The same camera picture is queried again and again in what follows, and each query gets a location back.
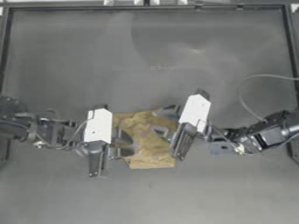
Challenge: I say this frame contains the tan camouflage T-shirt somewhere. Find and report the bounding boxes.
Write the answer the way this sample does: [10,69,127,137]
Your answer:
[112,109,183,170]

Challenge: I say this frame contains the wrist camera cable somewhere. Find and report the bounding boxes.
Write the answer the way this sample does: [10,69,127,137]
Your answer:
[237,73,299,124]
[57,116,97,151]

